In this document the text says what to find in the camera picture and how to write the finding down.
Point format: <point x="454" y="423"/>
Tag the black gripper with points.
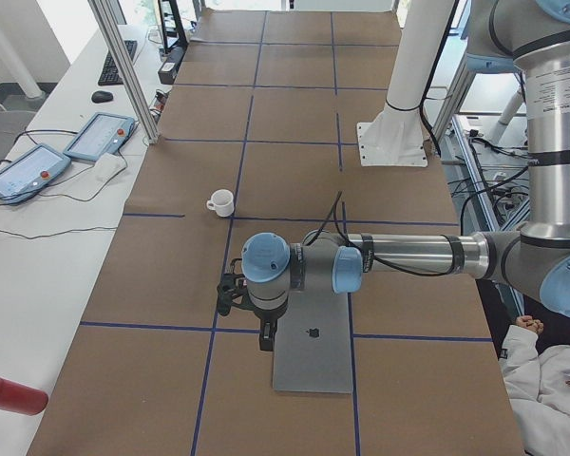
<point x="266" y="316"/>

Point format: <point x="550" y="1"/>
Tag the white ceramic cup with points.
<point x="222" y="203"/>

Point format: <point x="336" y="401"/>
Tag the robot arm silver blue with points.
<point x="532" y="37"/>

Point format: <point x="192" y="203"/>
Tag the silver closed laptop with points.
<point x="313" y="345"/>

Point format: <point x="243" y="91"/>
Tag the white folded cloth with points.
<point x="107" y="167"/>

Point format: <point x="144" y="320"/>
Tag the right teach pendant tablet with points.
<point x="104" y="133"/>

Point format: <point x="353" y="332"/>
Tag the teach pendant tablet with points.
<point x="104" y="133"/>
<point x="25" y="177"/>

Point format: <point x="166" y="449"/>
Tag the black desktop box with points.
<point x="170" y="67"/>

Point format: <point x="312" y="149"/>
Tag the red cylinder bottle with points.
<point x="19" y="398"/>

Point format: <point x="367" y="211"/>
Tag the left teach pendant tablet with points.
<point x="25" y="177"/>

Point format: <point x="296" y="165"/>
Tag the black computer mouse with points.
<point x="101" y="96"/>

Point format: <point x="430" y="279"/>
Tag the person in white coat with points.
<point x="538" y="387"/>

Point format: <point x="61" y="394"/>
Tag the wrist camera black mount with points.
<point x="232" y="290"/>

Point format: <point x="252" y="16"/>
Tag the white pedestal column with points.
<point x="395" y="137"/>

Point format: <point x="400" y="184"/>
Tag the aluminium frame post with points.
<point x="108" y="26"/>

